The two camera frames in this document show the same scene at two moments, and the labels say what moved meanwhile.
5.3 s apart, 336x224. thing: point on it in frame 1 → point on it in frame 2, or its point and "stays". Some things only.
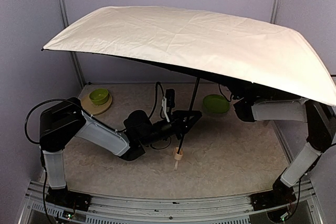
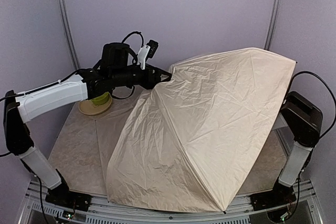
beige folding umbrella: [196, 43] → [195, 140]
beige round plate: [93, 109] stays
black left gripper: [176, 122] → [153, 77]
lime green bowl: [99, 96] stays
